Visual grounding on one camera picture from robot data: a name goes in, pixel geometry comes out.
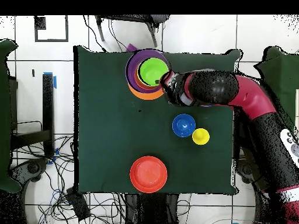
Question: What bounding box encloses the small green plastic bowl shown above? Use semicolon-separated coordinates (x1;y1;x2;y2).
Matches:
137;57;169;87

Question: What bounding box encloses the blue plastic bowl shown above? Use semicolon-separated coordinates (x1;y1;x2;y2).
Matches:
172;113;196;138

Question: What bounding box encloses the small red plastic bowl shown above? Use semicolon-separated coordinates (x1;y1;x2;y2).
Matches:
134;69;164;92

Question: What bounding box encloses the large orange plastic bowl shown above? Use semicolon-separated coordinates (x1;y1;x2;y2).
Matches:
127;81;165;101

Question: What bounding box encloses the tangle of black cables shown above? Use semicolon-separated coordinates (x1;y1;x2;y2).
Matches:
13;134;194;224

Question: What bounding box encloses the dark grey stand base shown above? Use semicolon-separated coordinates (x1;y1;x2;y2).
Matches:
9;157;50;183
235;159;258;184

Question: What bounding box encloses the yellow plastic cup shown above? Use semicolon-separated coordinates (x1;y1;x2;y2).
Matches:
192;128;210;146

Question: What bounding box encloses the large red plastic bowl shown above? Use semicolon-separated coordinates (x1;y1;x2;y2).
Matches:
129;155;168;194

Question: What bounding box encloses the grey chair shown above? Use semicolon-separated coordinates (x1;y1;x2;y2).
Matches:
94;15;171;48

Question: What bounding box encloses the green-clothed side table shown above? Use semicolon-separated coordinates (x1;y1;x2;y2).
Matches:
0;38;22;194
253;45;299;131

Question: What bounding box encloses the black power adapter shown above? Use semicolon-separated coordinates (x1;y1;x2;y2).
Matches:
65;187;91;222

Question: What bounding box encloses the dark green tablecloth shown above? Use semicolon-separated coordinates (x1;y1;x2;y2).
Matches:
73;45;241;195

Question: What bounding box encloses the black stand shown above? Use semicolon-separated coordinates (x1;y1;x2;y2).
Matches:
10;73;56;159
233;111;248;162

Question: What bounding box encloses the white box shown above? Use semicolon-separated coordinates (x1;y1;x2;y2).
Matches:
295;88;299;127

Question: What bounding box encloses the black cable with plug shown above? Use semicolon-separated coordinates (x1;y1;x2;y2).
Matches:
83;15;108;53

